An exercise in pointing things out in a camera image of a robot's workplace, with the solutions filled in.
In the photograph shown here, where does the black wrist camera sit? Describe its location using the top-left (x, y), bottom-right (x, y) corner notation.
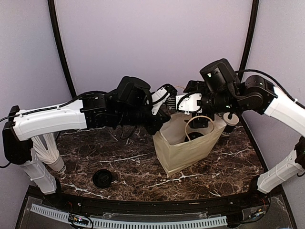
top-left (199, 58), bottom-right (241, 93)
top-left (116, 76), bottom-right (153, 107)

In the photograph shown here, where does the left black frame post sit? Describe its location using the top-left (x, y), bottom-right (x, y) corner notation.
top-left (47, 0), bottom-right (77, 98)

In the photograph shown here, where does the white cup with straws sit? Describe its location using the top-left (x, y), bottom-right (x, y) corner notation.
top-left (31, 133), bottom-right (66, 174)

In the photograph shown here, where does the black paper coffee cup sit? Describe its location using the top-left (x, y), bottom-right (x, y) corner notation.
top-left (185, 131), bottom-right (205, 142)

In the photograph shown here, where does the cream paper bag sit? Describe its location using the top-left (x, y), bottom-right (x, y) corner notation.
top-left (152, 84), bottom-right (227, 178)

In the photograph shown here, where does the black frame post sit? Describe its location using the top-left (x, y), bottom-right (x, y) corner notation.
top-left (47, 0), bottom-right (77, 98)
top-left (239, 0), bottom-right (259, 70)

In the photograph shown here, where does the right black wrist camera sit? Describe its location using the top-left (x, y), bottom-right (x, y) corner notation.
top-left (199, 58), bottom-right (241, 93)

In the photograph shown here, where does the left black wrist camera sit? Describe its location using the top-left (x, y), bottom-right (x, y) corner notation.
top-left (116, 76), bottom-right (153, 107)

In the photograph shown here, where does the black plastic cup lid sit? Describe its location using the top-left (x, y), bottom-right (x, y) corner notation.
top-left (92, 169), bottom-right (112, 188)

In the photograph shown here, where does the right black frame post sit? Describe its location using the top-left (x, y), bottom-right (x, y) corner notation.
top-left (239, 0), bottom-right (259, 70)

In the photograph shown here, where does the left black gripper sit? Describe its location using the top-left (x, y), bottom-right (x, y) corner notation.
top-left (116, 99), bottom-right (172, 136)

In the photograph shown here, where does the white slotted cable duct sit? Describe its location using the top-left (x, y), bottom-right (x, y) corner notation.
top-left (30, 204), bottom-right (228, 229)

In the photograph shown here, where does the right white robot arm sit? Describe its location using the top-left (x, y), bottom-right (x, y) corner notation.
top-left (184, 74), bottom-right (305, 207)

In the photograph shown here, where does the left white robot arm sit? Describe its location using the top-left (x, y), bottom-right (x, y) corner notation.
top-left (2, 92), bottom-right (170, 208)

